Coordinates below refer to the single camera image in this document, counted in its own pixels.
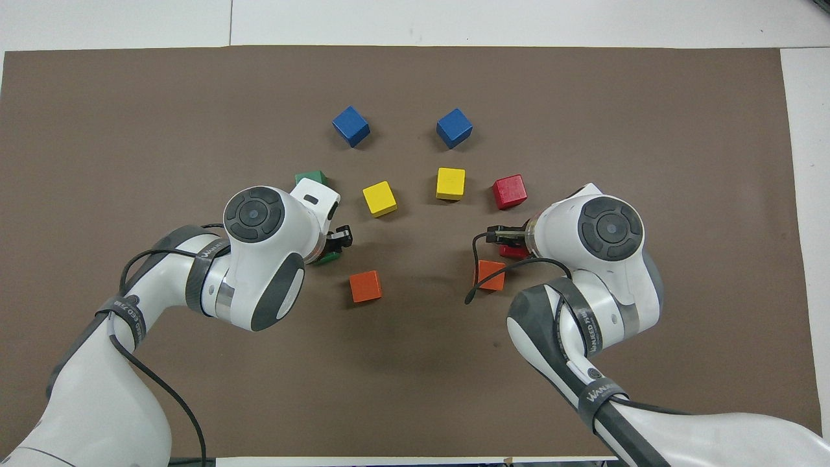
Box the brown table mat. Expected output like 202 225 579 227
0 45 824 458

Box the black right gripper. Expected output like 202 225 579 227
488 224 529 247

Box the yellow wooden cube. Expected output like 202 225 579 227
436 167 466 201
362 181 398 217

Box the orange wooden cube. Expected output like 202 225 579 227
349 270 383 303
475 260 506 293

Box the blue wooden cube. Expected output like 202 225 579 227
436 108 473 150
332 106 372 148

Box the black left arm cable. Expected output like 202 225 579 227
107 224 224 467

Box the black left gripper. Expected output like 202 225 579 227
323 225 354 255

